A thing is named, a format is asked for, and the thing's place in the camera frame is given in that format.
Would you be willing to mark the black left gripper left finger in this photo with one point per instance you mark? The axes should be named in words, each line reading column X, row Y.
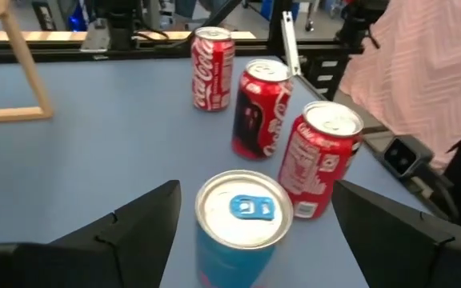
column 74, row 260

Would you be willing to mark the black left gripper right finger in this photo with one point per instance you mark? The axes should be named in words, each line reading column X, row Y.
column 414, row 256

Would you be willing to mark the small silver blue can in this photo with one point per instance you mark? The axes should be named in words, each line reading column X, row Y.
column 242, row 224

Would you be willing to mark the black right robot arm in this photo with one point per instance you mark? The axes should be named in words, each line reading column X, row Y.
column 120, row 24

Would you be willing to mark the wooden slatted shelf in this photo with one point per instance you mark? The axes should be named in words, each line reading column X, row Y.
column 26, row 68

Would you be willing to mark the blue-grey table mat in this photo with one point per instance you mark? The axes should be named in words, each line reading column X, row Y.
column 114, row 140

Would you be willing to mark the red cola can dark figure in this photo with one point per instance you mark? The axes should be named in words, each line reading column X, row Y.
column 318, row 160

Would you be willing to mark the person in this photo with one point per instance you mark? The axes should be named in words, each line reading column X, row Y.
column 426, row 72

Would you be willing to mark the black blue-lit computer case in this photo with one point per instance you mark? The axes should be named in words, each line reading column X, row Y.
column 76, row 16

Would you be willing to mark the black table-level camera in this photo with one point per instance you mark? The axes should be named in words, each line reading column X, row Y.
column 400, row 156

